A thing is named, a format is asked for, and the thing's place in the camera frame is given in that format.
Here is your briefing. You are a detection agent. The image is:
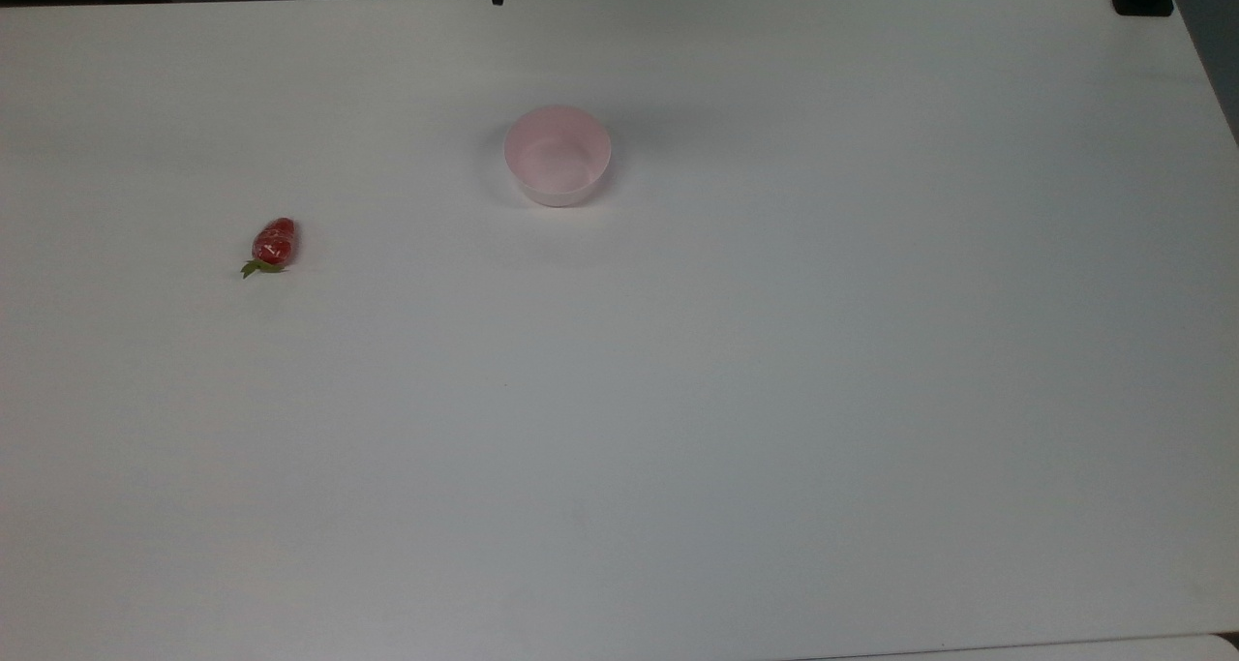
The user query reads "red strawberry with green leaves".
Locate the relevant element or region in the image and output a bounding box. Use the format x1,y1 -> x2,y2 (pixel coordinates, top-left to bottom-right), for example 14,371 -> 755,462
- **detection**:
240,218 -> 297,280

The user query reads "pink plastic bowl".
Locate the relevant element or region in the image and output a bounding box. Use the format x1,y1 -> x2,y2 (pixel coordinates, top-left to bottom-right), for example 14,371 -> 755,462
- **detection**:
503,105 -> 613,208

